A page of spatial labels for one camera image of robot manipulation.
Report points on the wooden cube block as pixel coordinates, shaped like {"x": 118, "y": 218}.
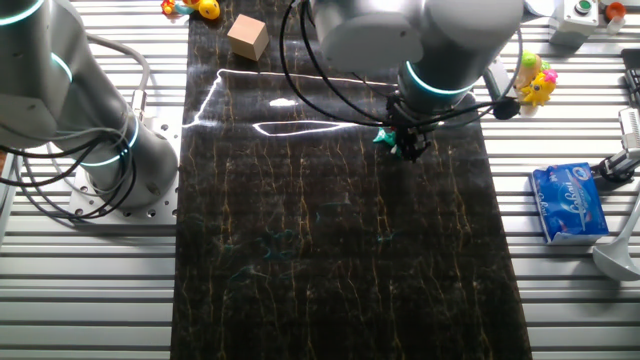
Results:
{"x": 247, "y": 37}

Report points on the grey emergency stop box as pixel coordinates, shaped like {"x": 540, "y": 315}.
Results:
{"x": 575, "y": 22}

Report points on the green dolphin toy with ball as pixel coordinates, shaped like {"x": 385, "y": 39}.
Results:
{"x": 385, "y": 137}

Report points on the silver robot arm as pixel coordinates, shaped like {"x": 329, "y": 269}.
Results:
{"x": 450, "y": 30}

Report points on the white plastic ladle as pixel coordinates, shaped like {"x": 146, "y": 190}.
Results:
{"x": 617, "y": 260}

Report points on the black marble pattern mat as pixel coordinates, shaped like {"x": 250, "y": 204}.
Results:
{"x": 300, "y": 250}

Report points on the blue tissue pack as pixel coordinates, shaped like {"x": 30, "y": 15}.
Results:
{"x": 570, "y": 200}

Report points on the yellow orange turtle toy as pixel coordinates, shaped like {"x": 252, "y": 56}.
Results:
{"x": 207, "y": 7}

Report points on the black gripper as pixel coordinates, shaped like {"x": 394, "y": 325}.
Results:
{"x": 405, "y": 117}

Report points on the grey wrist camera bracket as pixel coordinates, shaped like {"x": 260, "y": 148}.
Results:
{"x": 497, "y": 80}

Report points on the yellow pink green toy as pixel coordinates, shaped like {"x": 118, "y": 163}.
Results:
{"x": 537, "y": 87}

